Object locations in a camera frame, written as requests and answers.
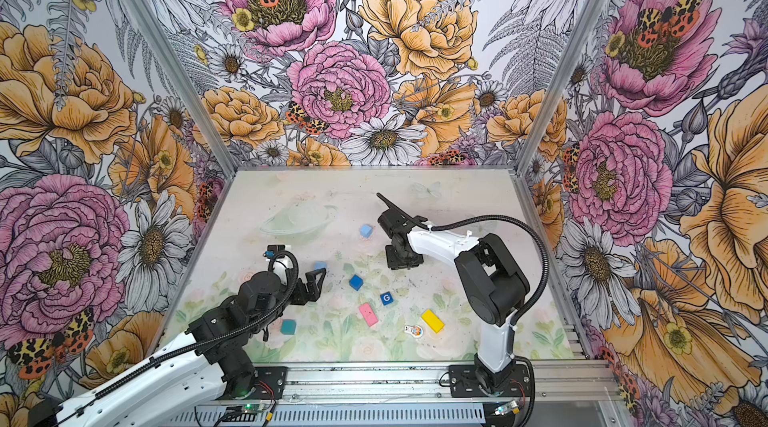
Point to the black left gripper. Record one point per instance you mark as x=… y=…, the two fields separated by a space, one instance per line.
x=313 y=288

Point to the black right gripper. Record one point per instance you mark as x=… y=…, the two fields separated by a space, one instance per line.
x=394 y=264

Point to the pink rectangular block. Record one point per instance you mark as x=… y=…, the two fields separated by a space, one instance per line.
x=368 y=314

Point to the yellow rectangular block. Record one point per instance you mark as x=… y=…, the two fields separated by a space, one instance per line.
x=432 y=321

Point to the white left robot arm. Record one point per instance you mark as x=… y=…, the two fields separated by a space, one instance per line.
x=206 y=362

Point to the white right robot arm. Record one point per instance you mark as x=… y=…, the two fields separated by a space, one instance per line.
x=494 y=284

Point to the blue letter G block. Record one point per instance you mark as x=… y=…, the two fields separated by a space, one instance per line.
x=386 y=298

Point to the dark blue cube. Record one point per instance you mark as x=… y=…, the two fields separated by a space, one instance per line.
x=356 y=282

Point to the light blue cube far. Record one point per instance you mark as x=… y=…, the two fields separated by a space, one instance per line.
x=366 y=231

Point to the teal cube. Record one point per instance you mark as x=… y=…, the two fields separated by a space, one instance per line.
x=288 y=327

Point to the green circuit board right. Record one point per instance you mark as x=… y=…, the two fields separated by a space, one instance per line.
x=509 y=408

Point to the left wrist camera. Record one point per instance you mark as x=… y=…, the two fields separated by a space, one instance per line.
x=272 y=250

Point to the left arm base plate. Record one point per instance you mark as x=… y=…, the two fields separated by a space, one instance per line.
x=270 y=383

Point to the grey vented cable duct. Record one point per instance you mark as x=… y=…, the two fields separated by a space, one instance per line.
x=379 y=414

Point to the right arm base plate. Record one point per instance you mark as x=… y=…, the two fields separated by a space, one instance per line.
x=516 y=380

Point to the aluminium front rail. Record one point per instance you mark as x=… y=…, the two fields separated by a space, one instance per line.
x=438 y=381

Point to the aluminium corner post right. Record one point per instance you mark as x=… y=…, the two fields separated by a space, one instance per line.
x=583 y=27

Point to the aluminium corner post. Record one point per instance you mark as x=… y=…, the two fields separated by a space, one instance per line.
x=583 y=27
x=143 y=14

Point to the aluminium corner post left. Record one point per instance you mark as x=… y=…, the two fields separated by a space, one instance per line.
x=143 y=14

